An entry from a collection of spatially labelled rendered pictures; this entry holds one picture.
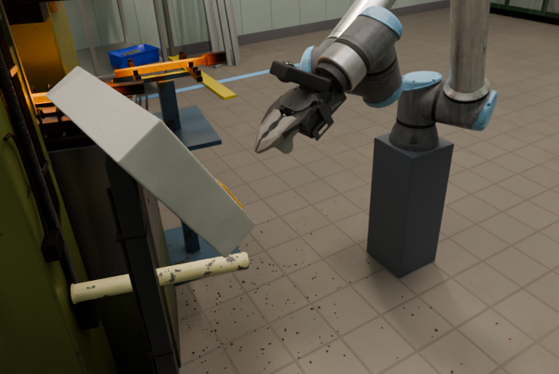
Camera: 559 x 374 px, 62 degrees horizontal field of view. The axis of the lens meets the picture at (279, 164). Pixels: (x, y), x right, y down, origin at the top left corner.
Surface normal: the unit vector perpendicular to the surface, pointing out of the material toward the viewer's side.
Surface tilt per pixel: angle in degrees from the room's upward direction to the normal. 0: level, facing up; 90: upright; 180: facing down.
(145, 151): 90
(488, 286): 0
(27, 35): 90
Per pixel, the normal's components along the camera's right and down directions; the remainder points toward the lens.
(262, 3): 0.50, 0.40
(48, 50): 0.24, 0.47
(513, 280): -0.04, -0.87
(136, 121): -0.42, -0.59
